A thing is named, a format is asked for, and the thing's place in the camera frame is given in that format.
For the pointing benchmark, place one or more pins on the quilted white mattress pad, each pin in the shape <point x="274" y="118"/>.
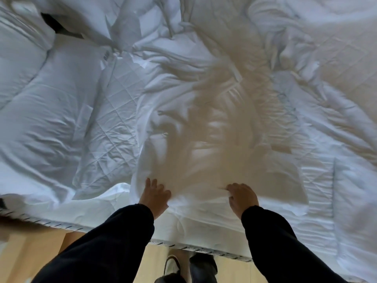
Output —
<point x="115" y="114"/>

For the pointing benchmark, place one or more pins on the person's right hand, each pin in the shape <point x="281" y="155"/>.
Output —
<point x="243" y="198"/>

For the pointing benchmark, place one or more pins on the person's left forearm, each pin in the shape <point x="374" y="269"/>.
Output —
<point x="103" y="250"/>

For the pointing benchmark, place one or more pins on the person's left hand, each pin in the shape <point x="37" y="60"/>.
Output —
<point x="154" y="198"/>

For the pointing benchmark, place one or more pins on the person's right forearm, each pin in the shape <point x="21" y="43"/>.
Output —
<point x="279" y="250"/>

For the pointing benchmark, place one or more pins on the light wooden nightstand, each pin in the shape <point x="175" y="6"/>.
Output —
<point x="29" y="256"/>

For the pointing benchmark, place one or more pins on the white bed sheet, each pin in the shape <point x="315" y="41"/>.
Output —
<point x="188" y="138"/>

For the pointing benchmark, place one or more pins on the person's left shoe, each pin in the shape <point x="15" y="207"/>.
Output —
<point x="172" y="266"/>

